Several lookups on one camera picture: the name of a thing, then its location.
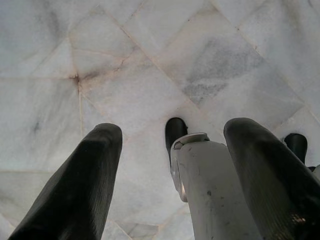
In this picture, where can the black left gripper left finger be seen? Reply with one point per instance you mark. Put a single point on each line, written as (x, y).
(75, 195)

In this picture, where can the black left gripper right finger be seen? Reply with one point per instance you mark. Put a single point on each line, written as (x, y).
(275, 195)

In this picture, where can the black robot left foot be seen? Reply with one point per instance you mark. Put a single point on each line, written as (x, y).
(175, 132)

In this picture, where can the black robot right foot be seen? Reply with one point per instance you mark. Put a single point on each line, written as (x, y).
(296, 147)

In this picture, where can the black robot foot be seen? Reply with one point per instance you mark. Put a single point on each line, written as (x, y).
(175, 132)
(296, 147)

